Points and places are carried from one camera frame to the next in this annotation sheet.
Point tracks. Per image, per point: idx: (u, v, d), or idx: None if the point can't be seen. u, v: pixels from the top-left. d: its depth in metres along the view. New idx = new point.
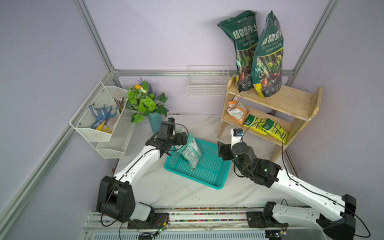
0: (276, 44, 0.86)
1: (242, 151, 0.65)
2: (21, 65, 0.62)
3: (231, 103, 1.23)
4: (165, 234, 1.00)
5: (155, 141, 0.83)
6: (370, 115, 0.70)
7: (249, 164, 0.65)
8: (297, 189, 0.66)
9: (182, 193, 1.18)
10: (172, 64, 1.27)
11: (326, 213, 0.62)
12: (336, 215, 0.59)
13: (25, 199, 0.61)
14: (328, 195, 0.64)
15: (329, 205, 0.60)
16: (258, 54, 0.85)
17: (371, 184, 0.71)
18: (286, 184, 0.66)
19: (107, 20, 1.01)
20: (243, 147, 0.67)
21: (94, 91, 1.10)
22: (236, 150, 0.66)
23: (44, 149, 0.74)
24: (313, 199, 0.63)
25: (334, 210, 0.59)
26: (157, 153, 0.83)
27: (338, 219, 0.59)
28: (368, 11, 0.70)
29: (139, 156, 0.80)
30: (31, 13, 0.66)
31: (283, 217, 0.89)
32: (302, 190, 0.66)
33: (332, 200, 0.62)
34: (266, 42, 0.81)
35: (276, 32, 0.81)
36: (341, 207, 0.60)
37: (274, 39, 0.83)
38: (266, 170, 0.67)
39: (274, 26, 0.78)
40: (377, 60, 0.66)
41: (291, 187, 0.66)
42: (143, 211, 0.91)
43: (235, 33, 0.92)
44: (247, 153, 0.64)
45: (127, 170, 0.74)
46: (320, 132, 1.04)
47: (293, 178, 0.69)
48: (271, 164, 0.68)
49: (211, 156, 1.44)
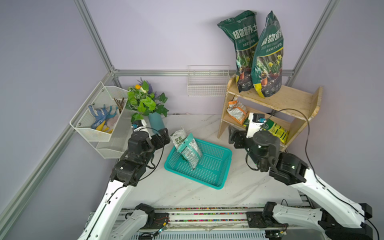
0: (276, 44, 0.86)
1: (267, 142, 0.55)
2: (21, 65, 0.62)
3: (231, 103, 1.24)
4: (165, 234, 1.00)
5: (123, 170, 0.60)
6: (370, 115, 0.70)
7: (273, 158, 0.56)
8: (323, 194, 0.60)
9: (182, 193, 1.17)
10: (172, 64, 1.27)
11: (342, 219, 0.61)
12: (354, 223, 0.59)
13: (25, 199, 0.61)
14: (350, 202, 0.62)
15: (351, 214, 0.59)
16: (258, 54, 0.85)
17: (371, 185, 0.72)
18: (313, 187, 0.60)
19: (107, 20, 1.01)
20: (269, 137, 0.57)
21: (94, 91, 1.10)
22: (261, 141, 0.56)
23: (44, 149, 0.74)
24: (336, 206, 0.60)
25: (357, 220, 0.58)
26: (127, 187, 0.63)
27: (354, 227, 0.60)
28: (368, 12, 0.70)
29: (102, 205, 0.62)
30: (31, 13, 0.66)
31: (285, 219, 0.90)
32: (329, 195, 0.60)
33: (354, 209, 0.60)
34: (265, 42, 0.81)
35: (276, 32, 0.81)
36: (361, 216, 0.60)
37: (274, 39, 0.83)
38: (293, 167, 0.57)
39: (274, 26, 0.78)
40: (377, 60, 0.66)
41: (317, 190, 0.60)
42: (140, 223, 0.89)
43: (235, 33, 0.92)
44: (273, 144, 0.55)
45: (89, 232, 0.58)
46: (320, 133, 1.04)
47: (320, 180, 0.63)
48: (297, 158, 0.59)
49: (211, 156, 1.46)
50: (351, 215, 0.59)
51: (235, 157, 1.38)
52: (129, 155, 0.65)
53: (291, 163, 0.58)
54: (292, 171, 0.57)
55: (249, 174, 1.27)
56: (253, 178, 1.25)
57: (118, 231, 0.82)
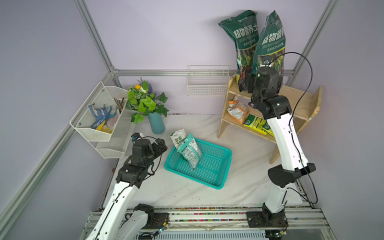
0: (277, 43, 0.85)
1: (266, 72, 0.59)
2: (21, 67, 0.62)
3: (231, 103, 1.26)
4: (165, 234, 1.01)
5: (127, 172, 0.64)
6: (370, 114, 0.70)
7: (265, 89, 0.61)
8: (285, 134, 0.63)
9: (182, 193, 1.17)
10: (172, 64, 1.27)
11: (284, 160, 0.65)
12: (290, 166, 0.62)
13: (25, 198, 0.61)
14: (302, 152, 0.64)
15: (294, 159, 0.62)
16: (258, 52, 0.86)
17: (368, 184, 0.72)
18: (280, 126, 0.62)
19: (108, 20, 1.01)
20: (271, 70, 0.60)
21: (94, 91, 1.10)
22: (262, 70, 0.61)
23: (44, 148, 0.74)
24: (286, 147, 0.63)
25: (294, 164, 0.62)
26: (132, 188, 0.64)
27: (288, 169, 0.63)
28: (368, 12, 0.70)
29: (111, 203, 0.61)
30: (31, 13, 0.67)
31: (275, 205, 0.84)
32: (289, 138, 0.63)
33: (300, 159, 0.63)
34: (266, 40, 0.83)
35: (277, 32, 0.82)
36: (301, 165, 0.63)
37: (275, 39, 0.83)
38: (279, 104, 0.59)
39: (275, 26, 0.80)
40: (376, 60, 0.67)
41: (282, 130, 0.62)
42: (141, 223, 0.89)
43: (236, 32, 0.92)
44: (270, 74, 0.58)
45: (98, 230, 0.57)
46: (321, 133, 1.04)
47: (292, 126, 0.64)
48: (286, 102, 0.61)
49: (211, 156, 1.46)
50: (293, 159, 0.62)
51: (235, 157, 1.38)
52: (132, 159, 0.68)
53: (278, 101, 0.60)
54: (275, 106, 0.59)
55: (249, 174, 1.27)
56: (253, 178, 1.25)
57: (121, 232, 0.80)
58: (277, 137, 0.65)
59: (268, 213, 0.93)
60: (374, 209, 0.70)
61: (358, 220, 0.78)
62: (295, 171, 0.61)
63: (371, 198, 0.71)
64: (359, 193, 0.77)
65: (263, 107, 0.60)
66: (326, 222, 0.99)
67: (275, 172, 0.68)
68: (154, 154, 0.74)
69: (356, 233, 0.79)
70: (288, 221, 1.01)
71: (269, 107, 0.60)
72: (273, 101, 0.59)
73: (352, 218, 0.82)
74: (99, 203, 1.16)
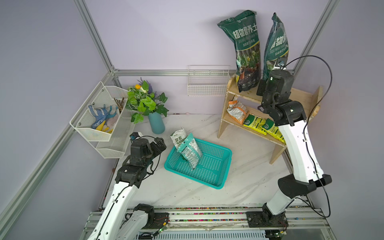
0: (284, 47, 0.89)
1: (280, 76, 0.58)
2: (21, 67, 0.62)
3: (231, 103, 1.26)
4: (165, 234, 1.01)
5: (127, 172, 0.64)
6: (370, 114, 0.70)
7: (277, 93, 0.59)
8: (299, 144, 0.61)
9: (182, 193, 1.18)
10: (172, 64, 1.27)
11: (297, 170, 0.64)
12: (305, 177, 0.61)
13: (25, 198, 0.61)
14: (316, 162, 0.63)
15: (308, 169, 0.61)
16: (268, 58, 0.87)
17: (368, 184, 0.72)
18: (294, 134, 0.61)
19: (108, 20, 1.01)
20: (285, 73, 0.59)
21: (94, 91, 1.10)
22: (275, 73, 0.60)
23: (44, 149, 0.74)
24: (300, 157, 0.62)
25: (308, 176, 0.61)
26: (132, 188, 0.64)
27: (302, 180, 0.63)
28: (369, 12, 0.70)
29: (111, 203, 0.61)
30: (31, 13, 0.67)
31: (276, 207, 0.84)
32: (303, 147, 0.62)
33: (314, 170, 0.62)
34: (274, 45, 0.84)
35: (283, 35, 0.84)
36: (315, 177, 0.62)
37: (281, 42, 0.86)
38: (292, 110, 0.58)
39: (281, 30, 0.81)
40: (376, 60, 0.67)
41: (296, 138, 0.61)
42: (142, 222, 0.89)
43: (235, 33, 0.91)
44: (284, 78, 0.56)
45: (99, 231, 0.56)
46: (321, 132, 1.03)
47: (306, 134, 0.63)
48: (300, 108, 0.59)
49: (211, 156, 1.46)
50: (308, 170, 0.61)
51: (235, 157, 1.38)
52: (131, 159, 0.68)
53: (292, 106, 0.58)
54: (288, 112, 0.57)
55: (249, 174, 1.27)
56: (253, 178, 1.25)
57: (122, 233, 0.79)
58: (290, 146, 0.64)
59: (268, 213, 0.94)
60: (374, 209, 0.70)
61: (358, 220, 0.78)
62: (310, 183, 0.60)
63: (371, 198, 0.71)
64: (359, 193, 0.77)
65: (275, 112, 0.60)
66: (326, 222, 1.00)
67: (288, 182, 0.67)
68: (153, 153, 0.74)
69: (356, 233, 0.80)
70: (288, 221, 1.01)
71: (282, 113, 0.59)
72: (287, 107, 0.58)
73: (352, 218, 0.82)
74: (99, 203, 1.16)
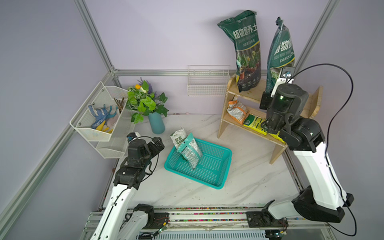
0: (289, 53, 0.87)
1: (293, 95, 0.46)
2: (21, 67, 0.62)
3: (231, 103, 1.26)
4: (165, 234, 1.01)
5: (125, 174, 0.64)
6: (371, 114, 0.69)
7: (292, 115, 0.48)
8: (323, 170, 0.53)
9: (182, 193, 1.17)
10: (172, 64, 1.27)
11: (321, 197, 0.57)
12: (333, 205, 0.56)
13: (25, 198, 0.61)
14: (339, 184, 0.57)
15: (335, 197, 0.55)
16: (272, 64, 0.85)
17: (369, 185, 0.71)
18: (317, 161, 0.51)
19: (108, 20, 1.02)
20: (296, 90, 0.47)
21: (94, 91, 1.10)
22: (285, 91, 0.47)
23: (44, 148, 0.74)
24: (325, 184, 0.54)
25: (337, 204, 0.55)
26: (131, 191, 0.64)
27: (328, 207, 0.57)
28: (369, 12, 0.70)
29: (110, 207, 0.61)
30: (31, 13, 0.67)
31: (281, 214, 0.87)
32: (327, 173, 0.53)
33: (340, 194, 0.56)
34: (278, 50, 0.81)
35: (289, 38, 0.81)
36: (342, 202, 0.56)
37: (286, 47, 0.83)
38: (312, 133, 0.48)
39: (286, 33, 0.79)
40: (377, 60, 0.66)
41: (320, 165, 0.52)
42: (141, 224, 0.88)
43: (235, 33, 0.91)
44: (299, 98, 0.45)
45: (98, 235, 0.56)
46: (321, 132, 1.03)
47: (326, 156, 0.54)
48: (318, 127, 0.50)
49: (211, 156, 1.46)
50: (334, 197, 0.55)
51: (235, 157, 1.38)
52: (129, 161, 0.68)
53: (310, 128, 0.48)
54: (309, 136, 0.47)
55: (249, 174, 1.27)
56: (253, 178, 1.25)
57: (122, 234, 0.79)
58: (312, 172, 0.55)
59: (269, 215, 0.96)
60: (375, 209, 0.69)
61: (359, 220, 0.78)
62: (338, 210, 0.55)
63: (371, 198, 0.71)
64: (360, 193, 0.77)
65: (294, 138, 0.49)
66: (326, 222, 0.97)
67: (309, 208, 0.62)
68: (151, 154, 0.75)
69: (356, 233, 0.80)
70: (288, 221, 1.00)
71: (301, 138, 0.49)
72: (306, 130, 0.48)
73: (353, 218, 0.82)
74: (99, 203, 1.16)
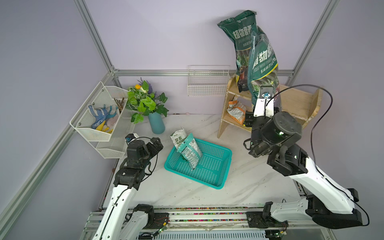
0: (270, 62, 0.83)
1: (294, 131, 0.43)
2: (20, 67, 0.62)
3: (231, 103, 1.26)
4: (165, 234, 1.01)
5: (125, 175, 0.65)
6: (371, 114, 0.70)
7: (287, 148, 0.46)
8: (323, 184, 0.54)
9: (181, 193, 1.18)
10: (172, 64, 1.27)
11: (334, 206, 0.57)
12: (348, 210, 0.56)
13: (25, 198, 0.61)
14: (340, 187, 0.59)
15: (345, 201, 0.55)
16: (252, 77, 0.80)
17: (370, 184, 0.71)
18: (314, 178, 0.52)
19: (108, 20, 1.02)
20: (294, 123, 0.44)
21: (94, 91, 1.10)
22: (286, 127, 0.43)
23: (44, 148, 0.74)
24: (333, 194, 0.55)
25: (350, 207, 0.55)
26: (131, 192, 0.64)
27: (345, 213, 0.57)
28: (368, 11, 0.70)
29: (111, 207, 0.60)
30: (31, 13, 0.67)
31: (284, 217, 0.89)
32: (327, 185, 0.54)
33: (346, 195, 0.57)
34: (257, 62, 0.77)
35: (267, 48, 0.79)
36: (351, 203, 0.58)
37: (266, 57, 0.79)
38: (296, 156, 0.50)
39: (262, 43, 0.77)
40: (377, 59, 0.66)
41: (318, 181, 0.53)
42: (141, 224, 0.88)
43: (235, 33, 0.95)
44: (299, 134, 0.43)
45: (100, 235, 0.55)
46: (321, 132, 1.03)
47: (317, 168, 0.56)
48: (298, 148, 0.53)
49: (211, 156, 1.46)
50: (345, 202, 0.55)
51: (235, 157, 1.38)
52: (128, 162, 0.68)
53: (294, 153, 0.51)
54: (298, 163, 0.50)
55: (249, 174, 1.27)
56: (253, 178, 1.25)
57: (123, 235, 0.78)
58: (314, 188, 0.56)
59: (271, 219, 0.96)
60: (375, 209, 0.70)
61: (359, 220, 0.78)
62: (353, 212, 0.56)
63: (371, 197, 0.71)
64: (360, 193, 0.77)
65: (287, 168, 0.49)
66: None
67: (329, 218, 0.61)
68: (150, 154, 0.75)
69: (357, 233, 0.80)
70: (288, 221, 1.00)
71: (289, 164, 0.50)
72: (294, 158, 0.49)
73: None
74: (99, 203, 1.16)
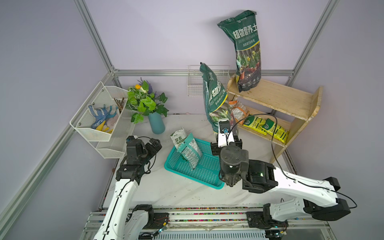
0: (222, 94, 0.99)
1: (239, 161, 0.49)
2: (19, 67, 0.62)
3: (231, 104, 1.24)
4: (165, 234, 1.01)
5: (126, 170, 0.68)
6: (370, 114, 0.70)
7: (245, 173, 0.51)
8: (297, 187, 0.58)
9: (182, 193, 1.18)
10: (172, 64, 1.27)
11: (319, 202, 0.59)
12: (332, 203, 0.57)
13: (25, 199, 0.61)
14: (318, 182, 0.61)
15: (326, 195, 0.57)
16: (210, 110, 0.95)
17: (370, 185, 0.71)
18: (286, 186, 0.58)
19: (107, 20, 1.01)
20: (236, 153, 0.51)
21: (94, 91, 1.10)
22: (231, 160, 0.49)
23: (44, 149, 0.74)
24: (311, 193, 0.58)
25: (332, 199, 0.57)
26: (134, 185, 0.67)
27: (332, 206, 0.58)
28: (368, 12, 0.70)
29: (115, 199, 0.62)
30: (31, 13, 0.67)
31: (283, 217, 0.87)
32: (301, 187, 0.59)
33: (326, 189, 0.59)
34: (211, 98, 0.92)
35: (217, 85, 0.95)
36: (333, 194, 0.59)
37: (217, 92, 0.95)
38: (261, 174, 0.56)
39: (213, 82, 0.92)
40: (377, 60, 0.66)
41: (291, 187, 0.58)
42: (143, 221, 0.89)
43: (235, 33, 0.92)
44: (244, 161, 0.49)
45: (107, 224, 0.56)
46: (320, 132, 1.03)
47: (289, 174, 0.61)
48: (262, 164, 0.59)
49: (211, 156, 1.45)
50: (326, 196, 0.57)
51: None
52: (128, 159, 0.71)
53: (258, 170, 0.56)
54: (265, 179, 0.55)
55: None
56: None
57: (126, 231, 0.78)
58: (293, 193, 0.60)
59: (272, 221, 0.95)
60: (375, 209, 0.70)
61: (359, 219, 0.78)
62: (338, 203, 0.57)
63: (373, 198, 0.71)
64: (360, 193, 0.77)
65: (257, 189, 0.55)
66: (326, 222, 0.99)
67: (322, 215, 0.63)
68: (149, 153, 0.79)
69: (357, 233, 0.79)
70: (288, 221, 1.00)
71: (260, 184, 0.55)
72: (259, 177, 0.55)
73: (354, 219, 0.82)
74: (99, 203, 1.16)
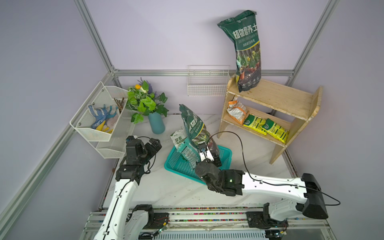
0: (199, 122, 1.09)
1: (205, 172, 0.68)
2: (19, 67, 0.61)
3: (231, 103, 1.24)
4: (165, 234, 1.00)
5: (126, 170, 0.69)
6: (370, 114, 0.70)
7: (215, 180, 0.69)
8: (262, 187, 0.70)
9: (182, 193, 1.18)
10: (172, 64, 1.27)
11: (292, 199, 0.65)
12: (302, 198, 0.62)
13: (25, 199, 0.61)
14: (285, 180, 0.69)
15: (293, 191, 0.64)
16: (192, 137, 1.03)
17: (370, 185, 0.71)
18: (252, 187, 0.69)
19: (107, 20, 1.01)
20: (205, 166, 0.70)
21: (94, 91, 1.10)
22: (200, 171, 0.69)
23: (44, 148, 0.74)
24: (276, 191, 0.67)
25: (299, 195, 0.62)
26: (134, 185, 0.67)
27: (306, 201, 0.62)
28: (368, 12, 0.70)
29: (115, 199, 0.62)
30: (30, 13, 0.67)
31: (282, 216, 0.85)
32: (267, 187, 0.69)
33: (293, 185, 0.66)
34: (191, 127, 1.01)
35: (194, 117, 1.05)
36: (302, 189, 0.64)
37: (195, 122, 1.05)
38: (231, 180, 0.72)
39: (189, 116, 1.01)
40: (377, 59, 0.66)
41: (257, 188, 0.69)
42: (143, 221, 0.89)
43: (235, 33, 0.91)
44: (209, 172, 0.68)
45: (107, 225, 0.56)
46: (320, 132, 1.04)
47: (255, 176, 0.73)
48: (234, 173, 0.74)
49: None
50: (292, 192, 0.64)
51: (235, 157, 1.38)
52: (128, 159, 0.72)
53: (229, 177, 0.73)
54: (234, 184, 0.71)
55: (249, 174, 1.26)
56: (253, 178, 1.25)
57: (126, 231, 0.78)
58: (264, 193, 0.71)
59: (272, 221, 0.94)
60: (375, 209, 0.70)
61: (359, 219, 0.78)
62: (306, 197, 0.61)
63: (373, 197, 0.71)
64: (360, 193, 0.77)
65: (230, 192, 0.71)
66: (326, 222, 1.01)
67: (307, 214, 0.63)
68: (149, 153, 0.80)
69: (358, 233, 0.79)
70: (288, 221, 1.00)
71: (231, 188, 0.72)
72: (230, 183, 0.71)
73: (354, 218, 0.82)
74: (99, 203, 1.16)
